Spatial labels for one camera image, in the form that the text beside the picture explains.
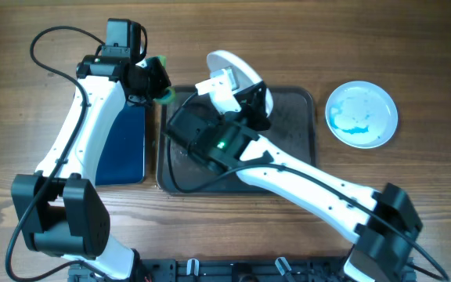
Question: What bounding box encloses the dark brown serving tray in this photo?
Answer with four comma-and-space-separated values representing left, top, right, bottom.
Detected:
156, 85, 318, 194

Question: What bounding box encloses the white plate top blue stain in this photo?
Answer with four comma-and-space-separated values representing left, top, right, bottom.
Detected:
207, 50, 263, 114

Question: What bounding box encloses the blue water tray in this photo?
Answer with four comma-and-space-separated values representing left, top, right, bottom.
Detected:
96, 104, 146, 186

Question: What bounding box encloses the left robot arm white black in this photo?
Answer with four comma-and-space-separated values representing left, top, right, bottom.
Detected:
5, 56, 175, 281

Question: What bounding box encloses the green yellow sponge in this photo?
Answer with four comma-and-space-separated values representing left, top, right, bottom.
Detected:
146, 55, 175, 105

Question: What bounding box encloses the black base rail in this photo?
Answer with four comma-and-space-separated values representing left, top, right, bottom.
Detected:
67, 256, 417, 282

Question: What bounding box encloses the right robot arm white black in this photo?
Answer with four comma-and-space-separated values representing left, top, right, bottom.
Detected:
189, 63, 422, 281

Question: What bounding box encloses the white plate blue stain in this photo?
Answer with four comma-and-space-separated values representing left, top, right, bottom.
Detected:
207, 50, 263, 114
324, 81, 399, 149

